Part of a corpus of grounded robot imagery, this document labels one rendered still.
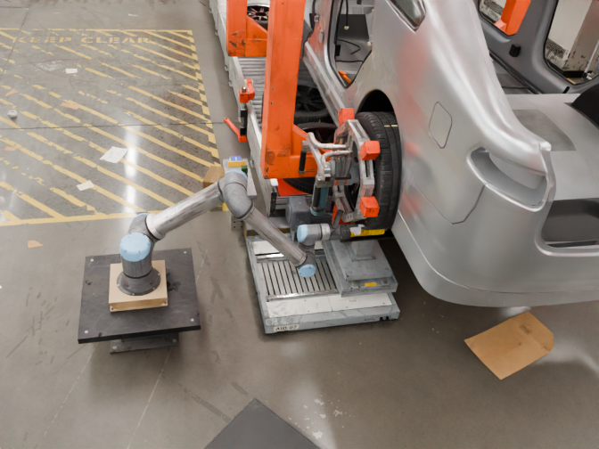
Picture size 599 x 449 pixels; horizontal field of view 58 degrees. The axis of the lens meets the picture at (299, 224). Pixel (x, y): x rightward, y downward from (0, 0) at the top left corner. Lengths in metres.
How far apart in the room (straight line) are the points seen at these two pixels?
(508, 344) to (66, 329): 2.60
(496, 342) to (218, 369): 1.67
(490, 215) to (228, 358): 1.67
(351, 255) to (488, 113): 1.59
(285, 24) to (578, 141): 1.83
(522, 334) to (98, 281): 2.54
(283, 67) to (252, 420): 1.85
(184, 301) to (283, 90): 1.31
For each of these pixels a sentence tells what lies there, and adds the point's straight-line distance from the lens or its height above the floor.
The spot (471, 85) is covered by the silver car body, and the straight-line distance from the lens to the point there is 2.24.
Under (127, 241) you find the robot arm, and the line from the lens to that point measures 2.85.
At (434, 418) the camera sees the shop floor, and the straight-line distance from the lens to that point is 3.09.
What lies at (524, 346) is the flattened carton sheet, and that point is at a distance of 3.61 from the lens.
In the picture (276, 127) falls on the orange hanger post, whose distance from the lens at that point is 3.28.
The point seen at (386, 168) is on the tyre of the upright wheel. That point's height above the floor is 1.05.
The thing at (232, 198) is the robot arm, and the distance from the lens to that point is 2.61.
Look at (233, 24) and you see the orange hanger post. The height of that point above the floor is 0.81.
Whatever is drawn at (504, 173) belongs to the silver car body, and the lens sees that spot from 2.23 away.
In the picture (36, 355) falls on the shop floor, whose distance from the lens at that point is 3.30.
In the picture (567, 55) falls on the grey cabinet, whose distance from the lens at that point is 7.48.
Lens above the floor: 2.51
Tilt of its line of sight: 39 degrees down
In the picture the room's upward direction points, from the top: 7 degrees clockwise
